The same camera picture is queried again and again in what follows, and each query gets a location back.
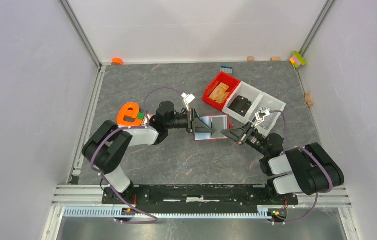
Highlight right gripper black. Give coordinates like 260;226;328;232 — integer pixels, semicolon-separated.
220;121;268;157

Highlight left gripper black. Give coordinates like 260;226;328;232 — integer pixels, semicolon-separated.
165;107;213;134

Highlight red leather card holder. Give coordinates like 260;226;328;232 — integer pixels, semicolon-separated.
194;114;233;141

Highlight black VIP credit card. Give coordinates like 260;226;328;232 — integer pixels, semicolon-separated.
210;115;229;133

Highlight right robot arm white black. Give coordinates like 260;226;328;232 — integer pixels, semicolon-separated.
221;123;345;204

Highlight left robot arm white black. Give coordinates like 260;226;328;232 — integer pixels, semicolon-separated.
82;101;213;204

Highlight black cards in white bin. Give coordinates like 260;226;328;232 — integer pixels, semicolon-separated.
228;95;252;117

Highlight white divided plastic bin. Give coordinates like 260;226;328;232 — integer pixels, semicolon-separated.
222;81;286;137

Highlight red plastic bin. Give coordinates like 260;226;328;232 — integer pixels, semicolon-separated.
202;71;241;111

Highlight green toy brick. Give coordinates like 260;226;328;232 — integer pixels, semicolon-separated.
136;112;146;121

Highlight blue white small block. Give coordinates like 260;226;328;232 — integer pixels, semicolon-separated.
220;66;233;75

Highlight wooden piece right edge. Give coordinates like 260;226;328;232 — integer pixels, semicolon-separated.
304;92;314;108

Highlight colourful toy brick stack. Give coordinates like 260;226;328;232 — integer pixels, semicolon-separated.
289;51;308;69

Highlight small orange cap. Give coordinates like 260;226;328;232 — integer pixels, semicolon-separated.
111;57;124;65

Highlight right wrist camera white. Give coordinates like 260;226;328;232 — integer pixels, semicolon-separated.
254;107;271;128

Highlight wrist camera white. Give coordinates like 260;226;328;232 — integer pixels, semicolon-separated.
254;107;271;128
181;92;196;110

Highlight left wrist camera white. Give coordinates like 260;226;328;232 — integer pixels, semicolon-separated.
181;92;196;110

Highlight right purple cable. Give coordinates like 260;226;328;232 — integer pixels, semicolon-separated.
267;110;334;226

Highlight purple cable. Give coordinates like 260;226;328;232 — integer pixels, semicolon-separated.
90;87;184;225
267;110;334;226

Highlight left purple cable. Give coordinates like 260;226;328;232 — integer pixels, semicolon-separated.
90;87;184;225

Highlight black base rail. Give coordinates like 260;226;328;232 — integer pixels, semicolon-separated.
101;184;299;206

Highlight grey slotted cable duct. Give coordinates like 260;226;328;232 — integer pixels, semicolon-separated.
63;205;271;220

